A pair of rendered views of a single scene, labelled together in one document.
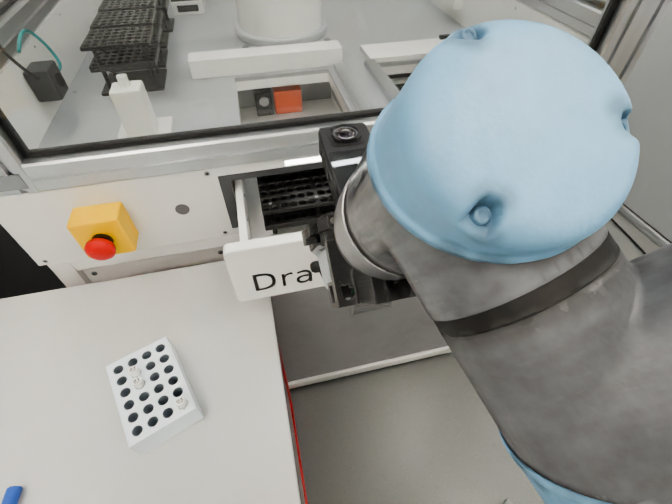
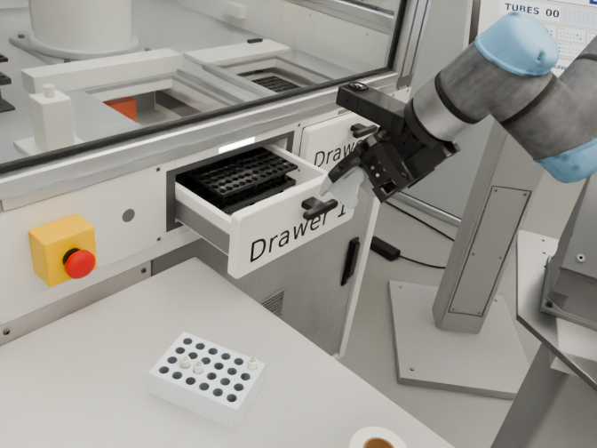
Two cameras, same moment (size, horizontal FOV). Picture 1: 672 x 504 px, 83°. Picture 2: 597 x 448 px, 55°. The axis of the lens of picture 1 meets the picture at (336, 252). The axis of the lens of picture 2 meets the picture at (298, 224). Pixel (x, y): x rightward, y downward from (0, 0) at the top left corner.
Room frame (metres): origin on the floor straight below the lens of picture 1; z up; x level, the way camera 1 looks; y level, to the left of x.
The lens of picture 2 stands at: (-0.25, 0.50, 1.35)
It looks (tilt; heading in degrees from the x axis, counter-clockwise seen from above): 32 degrees down; 321
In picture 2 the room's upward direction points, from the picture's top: 8 degrees clockwise
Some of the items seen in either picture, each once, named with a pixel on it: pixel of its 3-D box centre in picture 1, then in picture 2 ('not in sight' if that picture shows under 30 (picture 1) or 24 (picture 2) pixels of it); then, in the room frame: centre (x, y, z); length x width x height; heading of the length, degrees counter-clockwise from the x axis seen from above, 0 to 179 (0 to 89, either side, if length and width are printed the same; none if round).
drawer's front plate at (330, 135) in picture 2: not in sight; (347, 139); (0.58, -0.27, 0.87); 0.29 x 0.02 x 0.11; 103
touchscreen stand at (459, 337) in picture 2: not in sight; (499, 218); (0.57, -0.94, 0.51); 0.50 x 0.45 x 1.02; 142
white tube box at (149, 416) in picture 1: (154, 391); (208, 378); (0.20, 0.25, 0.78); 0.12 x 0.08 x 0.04; 34
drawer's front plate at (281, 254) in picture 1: (331, 257); (299, 216); (0.36, 0.01, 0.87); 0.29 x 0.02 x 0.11; 103
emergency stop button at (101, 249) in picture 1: (101, 246); (78, 262); (0.38, 0.35, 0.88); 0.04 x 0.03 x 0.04; 103
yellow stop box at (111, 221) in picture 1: (104, 231); (65, 251); (0.41, 0.36, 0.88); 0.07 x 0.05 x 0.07; 103
